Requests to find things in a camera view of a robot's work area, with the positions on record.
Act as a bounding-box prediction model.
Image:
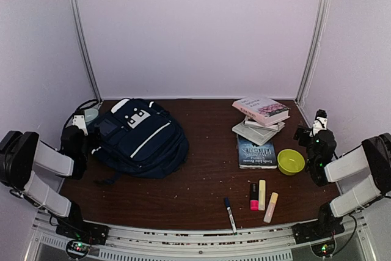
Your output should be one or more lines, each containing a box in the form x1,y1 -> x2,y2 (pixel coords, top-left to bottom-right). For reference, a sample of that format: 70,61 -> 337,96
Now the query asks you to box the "white grey booklet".
243,117 -> 285,132

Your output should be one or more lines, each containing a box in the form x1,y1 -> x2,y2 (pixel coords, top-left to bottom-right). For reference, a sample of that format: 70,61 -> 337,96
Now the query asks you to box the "navy blue student backpack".
87,98 -> 189,186

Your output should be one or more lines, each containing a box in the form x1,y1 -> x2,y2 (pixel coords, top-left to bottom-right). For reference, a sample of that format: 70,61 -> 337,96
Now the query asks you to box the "pale green notebook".
232,121 -> 278,145

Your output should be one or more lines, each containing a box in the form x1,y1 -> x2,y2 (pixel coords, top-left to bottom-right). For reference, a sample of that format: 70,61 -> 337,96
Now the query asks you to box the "pink flower cover book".
232,97 -> 290,127

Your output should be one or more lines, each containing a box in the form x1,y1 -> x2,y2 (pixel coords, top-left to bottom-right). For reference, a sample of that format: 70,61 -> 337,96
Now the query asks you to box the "dark blue paperback book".
236,135 -> 277,169

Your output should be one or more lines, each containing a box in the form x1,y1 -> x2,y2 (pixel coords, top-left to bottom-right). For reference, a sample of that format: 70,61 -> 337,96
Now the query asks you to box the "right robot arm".
307,130 -> 390,238

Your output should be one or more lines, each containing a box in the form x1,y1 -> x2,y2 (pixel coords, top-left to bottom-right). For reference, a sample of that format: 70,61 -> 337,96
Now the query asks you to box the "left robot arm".
1,126 -> 88,239

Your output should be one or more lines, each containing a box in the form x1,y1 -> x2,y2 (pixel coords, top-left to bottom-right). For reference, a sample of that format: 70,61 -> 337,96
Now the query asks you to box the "lime green plastic bowl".
277,149 -> 305,176

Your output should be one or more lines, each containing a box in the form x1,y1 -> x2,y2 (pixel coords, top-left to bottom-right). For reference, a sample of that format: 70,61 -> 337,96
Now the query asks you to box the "light blue bowl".
84,108 -> 99,125

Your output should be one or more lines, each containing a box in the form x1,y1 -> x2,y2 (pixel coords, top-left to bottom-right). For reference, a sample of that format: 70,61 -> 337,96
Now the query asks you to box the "yellow highlighter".
258,180 -> 266,211

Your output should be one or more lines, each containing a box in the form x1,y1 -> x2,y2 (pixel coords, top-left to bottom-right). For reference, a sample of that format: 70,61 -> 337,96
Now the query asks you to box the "pink black highlighter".
250,183 -> 259,211

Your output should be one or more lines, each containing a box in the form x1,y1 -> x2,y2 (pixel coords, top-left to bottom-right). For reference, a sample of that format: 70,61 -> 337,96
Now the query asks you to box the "pale orange highlighter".
263,192 -> 279,223

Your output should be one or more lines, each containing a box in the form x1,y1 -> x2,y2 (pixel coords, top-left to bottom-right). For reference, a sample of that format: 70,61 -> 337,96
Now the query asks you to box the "blue capped whiteboard marker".
224,197 -> 238,235

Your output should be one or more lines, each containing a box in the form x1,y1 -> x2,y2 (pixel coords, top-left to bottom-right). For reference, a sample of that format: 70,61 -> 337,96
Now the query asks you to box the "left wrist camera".
71,115 -> 88,136

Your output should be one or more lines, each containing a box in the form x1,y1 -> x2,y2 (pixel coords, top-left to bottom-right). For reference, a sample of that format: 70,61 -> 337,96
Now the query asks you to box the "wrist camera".
293,109 -> 327,147
71,115 -> 88,136

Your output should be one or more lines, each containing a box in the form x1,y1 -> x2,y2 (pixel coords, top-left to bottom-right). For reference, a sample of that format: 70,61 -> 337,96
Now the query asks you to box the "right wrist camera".
293,109 -> 327,147

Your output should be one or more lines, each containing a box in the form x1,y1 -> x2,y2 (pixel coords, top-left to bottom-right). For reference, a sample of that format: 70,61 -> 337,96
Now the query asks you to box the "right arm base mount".
291,221 -> 345,259

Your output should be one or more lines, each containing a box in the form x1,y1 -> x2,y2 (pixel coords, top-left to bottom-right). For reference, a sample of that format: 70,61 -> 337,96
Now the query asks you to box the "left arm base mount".
56,222 -> 109,260

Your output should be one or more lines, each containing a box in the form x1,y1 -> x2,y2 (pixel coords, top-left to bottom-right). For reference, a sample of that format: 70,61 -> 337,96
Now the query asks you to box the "front aluminium rail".
22,212 -> 380,260

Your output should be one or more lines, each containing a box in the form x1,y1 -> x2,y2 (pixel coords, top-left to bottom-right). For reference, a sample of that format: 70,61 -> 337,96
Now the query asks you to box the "left aluminium frame post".
69,0 -> 103,103

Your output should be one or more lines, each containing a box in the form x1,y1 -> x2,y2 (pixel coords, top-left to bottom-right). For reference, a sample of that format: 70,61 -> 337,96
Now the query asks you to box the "aluminium frame post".
296,0 -> 330,107
69,0 -> 103,103

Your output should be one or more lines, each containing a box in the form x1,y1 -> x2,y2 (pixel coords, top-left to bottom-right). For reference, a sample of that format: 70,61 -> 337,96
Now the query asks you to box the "right aluminium frame post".
296,0 -> 330,107

